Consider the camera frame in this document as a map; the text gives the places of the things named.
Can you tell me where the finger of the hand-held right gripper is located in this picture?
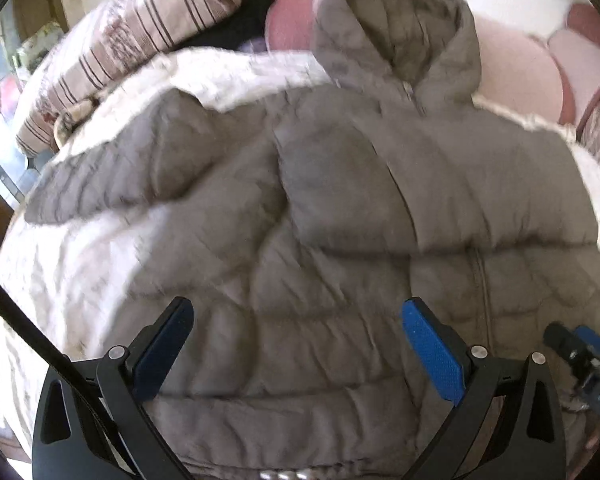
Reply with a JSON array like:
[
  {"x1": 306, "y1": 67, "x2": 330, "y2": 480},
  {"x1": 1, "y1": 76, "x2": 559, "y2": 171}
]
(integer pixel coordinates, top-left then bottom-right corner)
[
  {"x1": 544, "y1": 322, "x2": 588, "y2": 368},
  {"x1": 574, "y1": 325, "x2": 600, "y2": 361}
]

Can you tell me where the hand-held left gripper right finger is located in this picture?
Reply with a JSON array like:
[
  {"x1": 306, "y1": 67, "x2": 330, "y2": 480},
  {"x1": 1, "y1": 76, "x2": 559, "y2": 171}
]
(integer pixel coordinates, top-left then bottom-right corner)
[{"x1": 401, "y1": 296, "x2": 567, "y2": 480}]

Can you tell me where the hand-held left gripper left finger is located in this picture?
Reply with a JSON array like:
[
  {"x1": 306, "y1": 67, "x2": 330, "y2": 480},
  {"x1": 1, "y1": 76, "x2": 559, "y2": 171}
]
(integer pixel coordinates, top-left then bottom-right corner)
[{"x1": 32, "y1": 296, "x2": 196, "y2": 480}]

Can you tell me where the grey hooded puffer jacket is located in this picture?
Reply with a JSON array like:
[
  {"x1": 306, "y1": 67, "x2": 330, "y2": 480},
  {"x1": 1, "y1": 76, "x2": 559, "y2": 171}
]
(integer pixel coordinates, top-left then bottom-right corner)
[{"x1": 24, "y1": 0, "x2": 600, "y2": 480}]

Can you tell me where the pink padded headboard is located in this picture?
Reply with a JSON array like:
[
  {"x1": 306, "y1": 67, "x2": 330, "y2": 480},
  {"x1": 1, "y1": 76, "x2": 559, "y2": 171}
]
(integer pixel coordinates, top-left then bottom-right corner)
[{"x1": 265, "y1": 0, "x2": 600, "y2": 127}]

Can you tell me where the wood framed glass door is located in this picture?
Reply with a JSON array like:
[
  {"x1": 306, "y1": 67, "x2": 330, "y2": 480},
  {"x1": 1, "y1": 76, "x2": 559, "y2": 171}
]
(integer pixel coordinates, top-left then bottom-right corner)
[{"x1": 0, "y1": 10, "x2": 67, "y2": 196}]

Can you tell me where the black cloth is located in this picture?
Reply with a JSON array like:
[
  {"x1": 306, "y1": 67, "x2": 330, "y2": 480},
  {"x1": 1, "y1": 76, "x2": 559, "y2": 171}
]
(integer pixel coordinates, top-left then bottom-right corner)
[{"x1": 180, "y1": 0, "x2": 326, "y2": 53}]

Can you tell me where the black cable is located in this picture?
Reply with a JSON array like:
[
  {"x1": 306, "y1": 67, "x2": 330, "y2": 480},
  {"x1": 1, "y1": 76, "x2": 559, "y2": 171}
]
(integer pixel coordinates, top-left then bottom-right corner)
[{"x1": 0, "y1": 264, "x2": 136, "y2": 466}]

